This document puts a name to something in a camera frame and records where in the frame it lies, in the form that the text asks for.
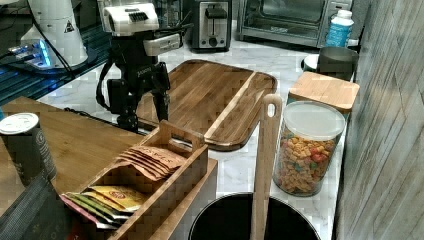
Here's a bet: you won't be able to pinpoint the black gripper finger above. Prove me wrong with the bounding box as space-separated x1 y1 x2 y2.
117 95 138 132
152 92 170 121

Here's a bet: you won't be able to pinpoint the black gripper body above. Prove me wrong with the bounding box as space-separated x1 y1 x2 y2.
107 36 170 114

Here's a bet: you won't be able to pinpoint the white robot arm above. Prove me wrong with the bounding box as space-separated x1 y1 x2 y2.
22 0 170 131

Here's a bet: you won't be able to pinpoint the brown tea bags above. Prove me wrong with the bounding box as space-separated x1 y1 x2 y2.
116 145 186 181

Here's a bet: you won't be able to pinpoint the wooden cutting board tray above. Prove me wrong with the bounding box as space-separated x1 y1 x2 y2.
168 59 277 151

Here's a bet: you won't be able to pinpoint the wooden tea bag organizer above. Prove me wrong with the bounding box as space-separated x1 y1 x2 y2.
77 120 209 240

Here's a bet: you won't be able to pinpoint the yellow green tea bags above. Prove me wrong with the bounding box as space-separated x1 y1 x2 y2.
60 186 148 230

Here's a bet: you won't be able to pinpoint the black two-slot toaster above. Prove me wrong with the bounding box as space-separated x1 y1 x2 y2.
192 0 232 52

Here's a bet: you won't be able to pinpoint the dark spice shaker white cap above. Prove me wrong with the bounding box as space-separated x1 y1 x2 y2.
0 112 57 186

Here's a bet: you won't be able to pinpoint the wooden spatula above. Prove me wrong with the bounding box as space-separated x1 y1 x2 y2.
250 94 282 240

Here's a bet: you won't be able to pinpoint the dark mesh bag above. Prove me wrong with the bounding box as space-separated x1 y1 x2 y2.
0 175 72 240

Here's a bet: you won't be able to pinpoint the cereal jar with clear lid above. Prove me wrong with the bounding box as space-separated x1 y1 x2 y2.
273 101 345 196

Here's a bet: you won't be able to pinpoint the silver toaster oven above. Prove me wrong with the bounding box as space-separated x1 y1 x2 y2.
237 0 353 48

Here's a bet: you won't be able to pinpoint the dark metal cup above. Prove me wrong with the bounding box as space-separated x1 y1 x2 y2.
317 46 359 81

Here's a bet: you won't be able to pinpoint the blue liquid bottle white cap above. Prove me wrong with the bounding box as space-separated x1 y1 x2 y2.
325 9 354 47

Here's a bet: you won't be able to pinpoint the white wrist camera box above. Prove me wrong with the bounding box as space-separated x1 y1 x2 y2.
143 33 181 56

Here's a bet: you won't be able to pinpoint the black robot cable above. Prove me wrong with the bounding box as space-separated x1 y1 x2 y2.
26 6 114 111

